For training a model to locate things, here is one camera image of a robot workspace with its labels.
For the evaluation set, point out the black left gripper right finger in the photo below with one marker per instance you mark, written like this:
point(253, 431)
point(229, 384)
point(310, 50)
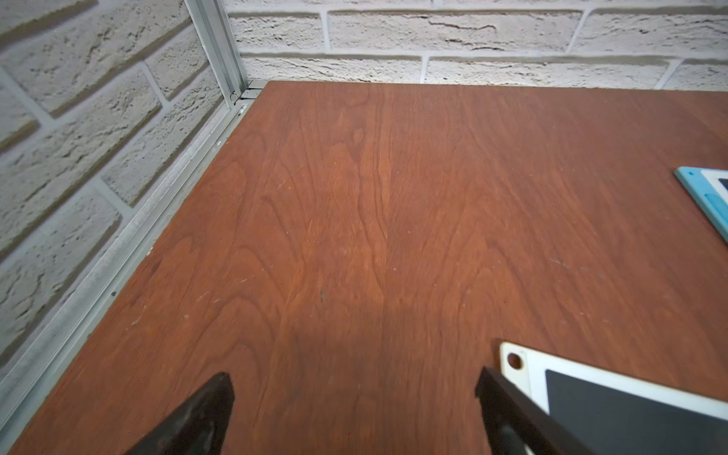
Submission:
point(514, 424)

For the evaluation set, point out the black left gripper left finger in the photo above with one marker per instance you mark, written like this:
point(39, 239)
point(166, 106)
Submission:
point(198, 426)

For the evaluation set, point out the large white drawing tablet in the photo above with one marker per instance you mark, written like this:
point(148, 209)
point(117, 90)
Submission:
point(616, 414)

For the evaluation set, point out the blue framed drawing tablet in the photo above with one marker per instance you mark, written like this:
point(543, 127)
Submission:
point(708, 188)

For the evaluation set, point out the left aluminium corner post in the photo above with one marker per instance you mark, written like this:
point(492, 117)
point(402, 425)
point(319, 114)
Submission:
point(213, 28)

